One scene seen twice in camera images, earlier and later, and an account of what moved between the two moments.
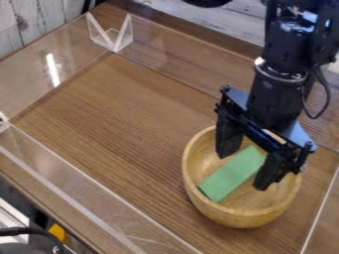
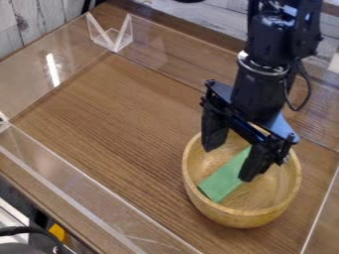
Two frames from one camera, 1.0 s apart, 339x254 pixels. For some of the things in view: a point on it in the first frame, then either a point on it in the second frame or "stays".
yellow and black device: x=59 y=232 stays
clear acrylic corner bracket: x=111 y=38 stays
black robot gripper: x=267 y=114 → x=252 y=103
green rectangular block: x=230 y=178 stays
